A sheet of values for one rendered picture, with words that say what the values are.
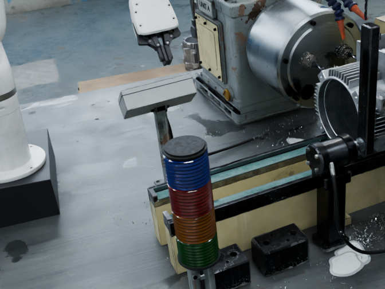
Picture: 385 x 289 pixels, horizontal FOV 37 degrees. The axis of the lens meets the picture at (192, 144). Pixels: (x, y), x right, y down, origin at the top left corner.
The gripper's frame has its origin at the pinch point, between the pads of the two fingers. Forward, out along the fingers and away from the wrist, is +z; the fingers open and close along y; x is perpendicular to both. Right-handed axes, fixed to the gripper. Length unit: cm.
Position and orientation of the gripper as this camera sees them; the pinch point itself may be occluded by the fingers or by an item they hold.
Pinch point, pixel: (165, 55)
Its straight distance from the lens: 136.5
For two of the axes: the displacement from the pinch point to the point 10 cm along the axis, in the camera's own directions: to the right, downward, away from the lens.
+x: -2.1, 2.3, 9.5
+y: 9.2, -2.7, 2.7
